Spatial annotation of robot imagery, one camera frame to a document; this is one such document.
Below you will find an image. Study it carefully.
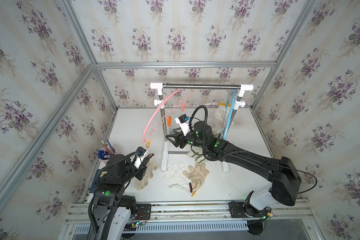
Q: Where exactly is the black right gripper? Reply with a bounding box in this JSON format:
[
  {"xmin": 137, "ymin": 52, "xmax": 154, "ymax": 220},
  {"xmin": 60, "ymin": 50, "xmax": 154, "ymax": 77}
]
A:
[{"xmin": 165, "ymin": 126, "xmax": 208, "ymax": 151}]

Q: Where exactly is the beige knit glove red cuff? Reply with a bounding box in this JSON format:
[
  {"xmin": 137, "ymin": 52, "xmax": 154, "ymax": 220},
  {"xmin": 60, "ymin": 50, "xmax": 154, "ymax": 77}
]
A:
[{"xmin": 136, "ymin": 161, "xmax": 158, "ymax": 191}]

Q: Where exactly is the yellow clothes peg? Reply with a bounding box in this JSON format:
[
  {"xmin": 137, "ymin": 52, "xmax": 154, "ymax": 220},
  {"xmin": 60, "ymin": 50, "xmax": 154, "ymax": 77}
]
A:
[{"xmin": 145, "ymin": 139, "xmax": 152, "ymax": 149}]

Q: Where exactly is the orange clothes peg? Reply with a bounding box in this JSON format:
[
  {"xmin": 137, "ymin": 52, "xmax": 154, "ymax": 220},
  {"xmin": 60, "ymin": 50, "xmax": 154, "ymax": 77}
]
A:
[{"xmin": 167, "ymin": 116, "xmax": 172, "ymax": 127}]

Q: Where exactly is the white glove with grey strap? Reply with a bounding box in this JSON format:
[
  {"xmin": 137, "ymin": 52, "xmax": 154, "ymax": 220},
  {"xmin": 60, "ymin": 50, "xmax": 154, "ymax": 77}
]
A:
[{"xmin": 187, "ymin": 147, "xmax": 207, "ymax": 164}]

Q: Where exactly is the pink wavy hanger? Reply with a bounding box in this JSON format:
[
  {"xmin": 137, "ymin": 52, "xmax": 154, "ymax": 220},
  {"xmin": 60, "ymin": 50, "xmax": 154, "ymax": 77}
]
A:
[{"xmin": 142, "ymin": 89, "xmax": 194, "ymax": 144}]

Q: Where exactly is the white knit glove yellow cuff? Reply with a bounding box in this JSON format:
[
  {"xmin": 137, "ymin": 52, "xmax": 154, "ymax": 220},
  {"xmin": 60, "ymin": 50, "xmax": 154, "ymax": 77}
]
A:
[{"xmin": 211, "ymin": 104, "xmax": 230, "ymax": 128}]

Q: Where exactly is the blue wavy hanger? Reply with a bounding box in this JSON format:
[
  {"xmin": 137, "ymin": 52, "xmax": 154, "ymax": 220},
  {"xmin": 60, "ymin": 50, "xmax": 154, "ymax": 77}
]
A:
[{"xmin": 222, "ymin": 90, "xmax": 237, "ymax": 140}]

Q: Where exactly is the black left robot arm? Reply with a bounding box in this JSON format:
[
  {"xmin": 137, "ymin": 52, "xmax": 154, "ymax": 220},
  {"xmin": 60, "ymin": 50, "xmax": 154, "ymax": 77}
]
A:
[{"xmin": 87, "ymin": 148, "xmax": 154, "ymax": 240}]

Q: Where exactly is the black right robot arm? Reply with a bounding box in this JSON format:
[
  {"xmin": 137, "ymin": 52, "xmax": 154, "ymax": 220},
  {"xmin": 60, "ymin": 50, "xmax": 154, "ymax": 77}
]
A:
[{"xmin": 166, "ymin": 106, "xmax": 303, "ymax": 210}]

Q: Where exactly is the pink clothes peg on pink hanger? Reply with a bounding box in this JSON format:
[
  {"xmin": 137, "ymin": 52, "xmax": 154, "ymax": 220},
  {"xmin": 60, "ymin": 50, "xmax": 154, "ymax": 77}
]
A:
[{"xmin": 181, "ymin": 101, "xmax": 187, "ymax": 112}]

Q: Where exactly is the pink pen cup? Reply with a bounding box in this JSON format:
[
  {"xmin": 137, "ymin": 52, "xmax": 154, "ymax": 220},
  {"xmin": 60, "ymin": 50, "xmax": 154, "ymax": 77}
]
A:
[{"xmin": 97, "ymin": 148, "xmax": 111, "ymax": 163}]

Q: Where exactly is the white and steel drying rack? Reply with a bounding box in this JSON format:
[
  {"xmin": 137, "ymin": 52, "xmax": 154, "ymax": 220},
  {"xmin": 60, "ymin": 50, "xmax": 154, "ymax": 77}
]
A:
[{"xmin": 149, "ymin": 82, "xmax": 254, "ymax": 175}]

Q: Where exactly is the small circuit board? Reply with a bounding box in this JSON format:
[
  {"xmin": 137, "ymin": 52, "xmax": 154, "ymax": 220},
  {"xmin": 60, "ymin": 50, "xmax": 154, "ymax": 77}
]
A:
[{"xmin": 123, "ymin": 221, "xmax": 147, "ymax": 232}]

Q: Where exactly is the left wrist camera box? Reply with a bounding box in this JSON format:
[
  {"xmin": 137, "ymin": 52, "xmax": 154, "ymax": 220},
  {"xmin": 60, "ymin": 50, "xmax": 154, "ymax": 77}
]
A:
[{"xmin": 132, "ymin": 147, "xmax": 147, "ymax": 169}]

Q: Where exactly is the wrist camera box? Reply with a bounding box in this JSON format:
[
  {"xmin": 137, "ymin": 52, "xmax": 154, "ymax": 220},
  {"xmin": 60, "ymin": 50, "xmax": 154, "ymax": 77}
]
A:
[
  {"xmin": 175, "ymin": 114, "xmax": 190, "ymax": 136},
  {"xmin": 132, "ymin": 147, "xmax": 147, "ymax": 169}
]

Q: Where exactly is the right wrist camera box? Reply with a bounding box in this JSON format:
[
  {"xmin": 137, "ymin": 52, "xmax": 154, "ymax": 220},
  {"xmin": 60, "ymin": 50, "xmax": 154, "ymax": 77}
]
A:
[{"xmin": 175, "ymin": 114, "xmax": 190, "ymax": 136}]

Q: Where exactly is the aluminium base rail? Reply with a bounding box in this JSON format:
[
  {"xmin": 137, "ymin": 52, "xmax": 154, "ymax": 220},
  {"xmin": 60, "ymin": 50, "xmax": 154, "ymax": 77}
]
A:
[{"xmin": 64, "ymin": 200, "xmax": 312, "ymax": 224}]

